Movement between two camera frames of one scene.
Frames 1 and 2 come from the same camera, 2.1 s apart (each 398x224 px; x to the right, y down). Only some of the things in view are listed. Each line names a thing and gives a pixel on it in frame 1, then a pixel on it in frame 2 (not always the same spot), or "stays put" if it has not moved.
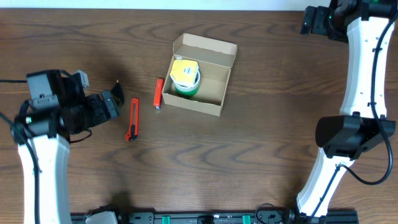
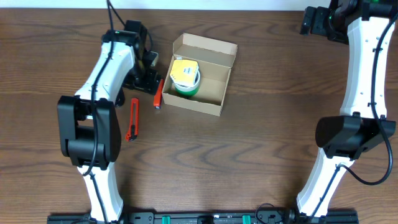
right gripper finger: (320, 25) stays put
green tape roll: (185, 91) stays put
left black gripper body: (109, 103) to (144, 84)
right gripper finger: (308, 18) stays put
